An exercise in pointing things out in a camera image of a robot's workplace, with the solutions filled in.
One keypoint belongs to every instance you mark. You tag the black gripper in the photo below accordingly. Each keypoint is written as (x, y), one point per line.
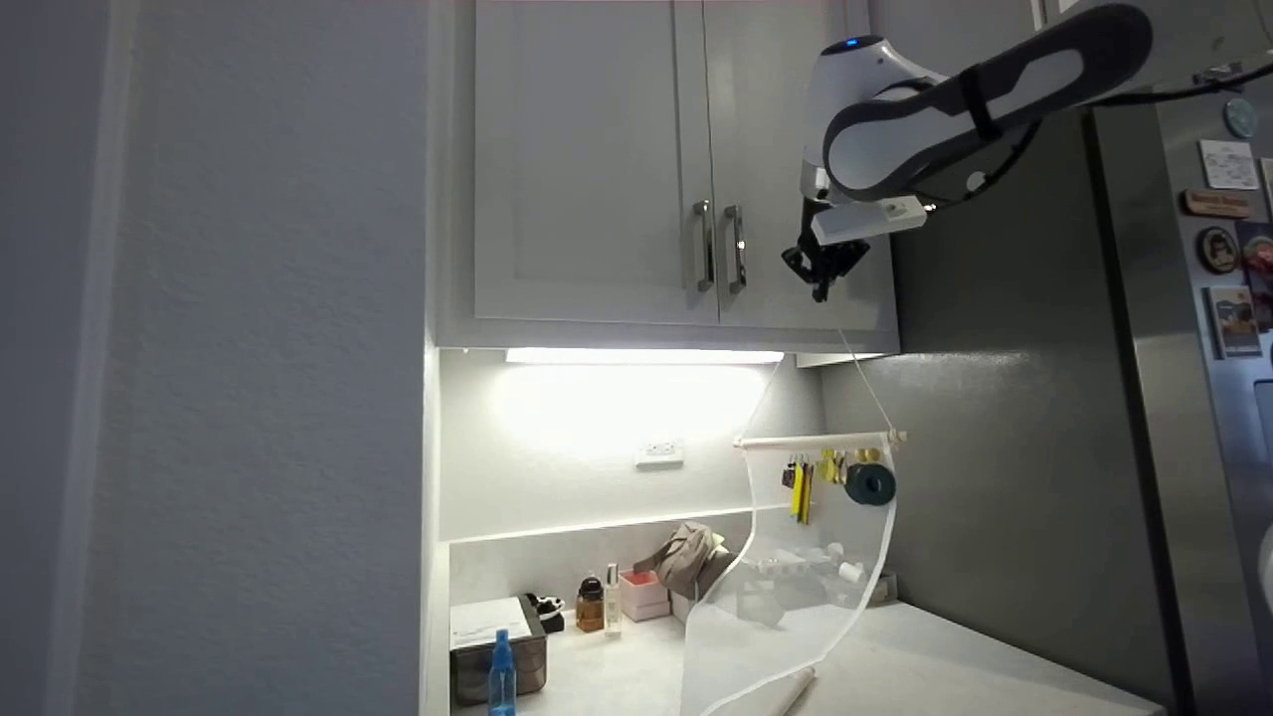
(819, 262)

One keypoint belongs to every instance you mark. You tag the white mesh net with rod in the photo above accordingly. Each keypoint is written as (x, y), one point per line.
(819, 519)

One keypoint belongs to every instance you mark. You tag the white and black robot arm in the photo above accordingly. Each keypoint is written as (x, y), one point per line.
(881, 126)

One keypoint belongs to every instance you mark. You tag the yellow clip on net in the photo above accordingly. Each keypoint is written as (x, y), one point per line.
(797, 477)

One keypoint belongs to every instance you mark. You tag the stainless steel fridge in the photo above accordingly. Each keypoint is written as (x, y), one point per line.
(1080, 470)

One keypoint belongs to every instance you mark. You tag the brown bar fridge magnet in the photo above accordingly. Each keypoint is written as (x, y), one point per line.
(1220, 204)

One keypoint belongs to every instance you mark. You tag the round dark fridge magnet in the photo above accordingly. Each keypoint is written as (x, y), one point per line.
(1220, 253)

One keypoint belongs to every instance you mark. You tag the white square fridge magnet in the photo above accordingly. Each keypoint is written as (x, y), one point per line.
(1229, 165)

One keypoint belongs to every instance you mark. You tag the dark green round tag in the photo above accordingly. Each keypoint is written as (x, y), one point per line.
(869, 481)

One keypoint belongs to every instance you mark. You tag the white upper cabinet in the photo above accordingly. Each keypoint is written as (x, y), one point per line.
(568, 135)

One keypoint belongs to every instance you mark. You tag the under-cabinet light strip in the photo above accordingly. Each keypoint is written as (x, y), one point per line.
(599, 355)

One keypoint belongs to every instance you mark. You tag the pink white box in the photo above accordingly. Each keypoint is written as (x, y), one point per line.
(640, 595)

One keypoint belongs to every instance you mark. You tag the brown glass jar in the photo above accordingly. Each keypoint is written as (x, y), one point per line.
(588, 604)

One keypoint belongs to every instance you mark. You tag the Los Angeles postcard magnet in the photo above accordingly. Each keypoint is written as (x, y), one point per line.
(1233, 319)

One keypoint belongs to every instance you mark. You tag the small black gadget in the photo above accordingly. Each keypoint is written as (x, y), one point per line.
(546, 611)

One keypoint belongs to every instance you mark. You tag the blue plastic bottle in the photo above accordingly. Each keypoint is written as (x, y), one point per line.
(504, 679)

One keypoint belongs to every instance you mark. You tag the dark metal tray box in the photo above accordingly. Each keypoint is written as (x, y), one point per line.
(488, 632)

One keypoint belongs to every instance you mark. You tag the right silver cabinet handle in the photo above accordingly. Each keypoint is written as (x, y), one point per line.
(734, 249)

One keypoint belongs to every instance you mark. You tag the silver cabinet handle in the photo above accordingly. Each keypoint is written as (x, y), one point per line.
(734, 249)
(700, 244)

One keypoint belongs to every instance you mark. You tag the left silver cabinet handle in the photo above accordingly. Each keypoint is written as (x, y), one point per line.
(700, 244)

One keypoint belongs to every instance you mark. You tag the white wall outlet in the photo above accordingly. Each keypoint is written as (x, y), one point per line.
(656, 456)

